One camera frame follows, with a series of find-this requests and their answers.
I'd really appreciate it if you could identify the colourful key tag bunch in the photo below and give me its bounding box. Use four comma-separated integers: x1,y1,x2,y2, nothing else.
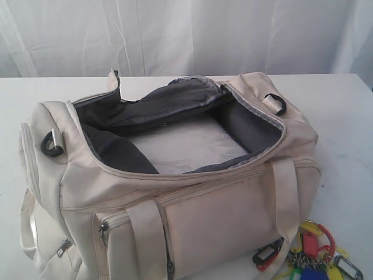
252,219,365,280

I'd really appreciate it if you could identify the cream white duffel bag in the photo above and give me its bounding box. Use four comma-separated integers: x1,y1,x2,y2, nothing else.
19,70,321,279

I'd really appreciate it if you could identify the white backdrop curtain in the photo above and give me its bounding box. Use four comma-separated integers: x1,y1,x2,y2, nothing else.
1,1,372,84

